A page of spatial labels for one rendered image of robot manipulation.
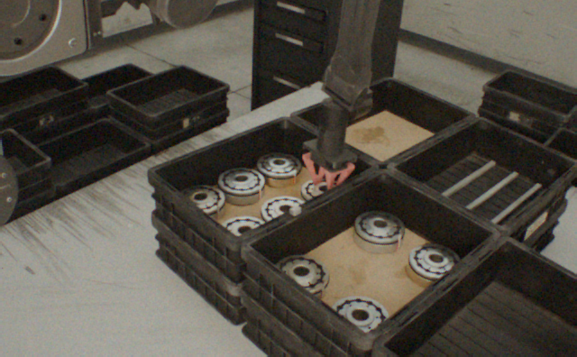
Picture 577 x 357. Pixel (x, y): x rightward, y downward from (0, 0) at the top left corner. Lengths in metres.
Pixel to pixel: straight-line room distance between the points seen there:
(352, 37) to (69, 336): 0.78
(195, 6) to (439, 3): 4.05
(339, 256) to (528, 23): 3.37
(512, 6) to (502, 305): 3.40
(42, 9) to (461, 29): 4.19
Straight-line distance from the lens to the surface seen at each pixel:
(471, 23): 4.56
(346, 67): 1.11
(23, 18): 0.55
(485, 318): 1.14
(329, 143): 1.22
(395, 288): 1.15
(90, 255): 1.42
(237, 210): 1.30
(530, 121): 2.66
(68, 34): 0.57
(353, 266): 1.18
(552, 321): 1.19
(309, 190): 1.30
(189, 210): 1.14
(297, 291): 0.97
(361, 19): 1.03
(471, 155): 1.62
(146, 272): 1.35
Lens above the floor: 1.60
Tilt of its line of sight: 32 degrees down
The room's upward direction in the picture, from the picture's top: 4 degrees clockwise
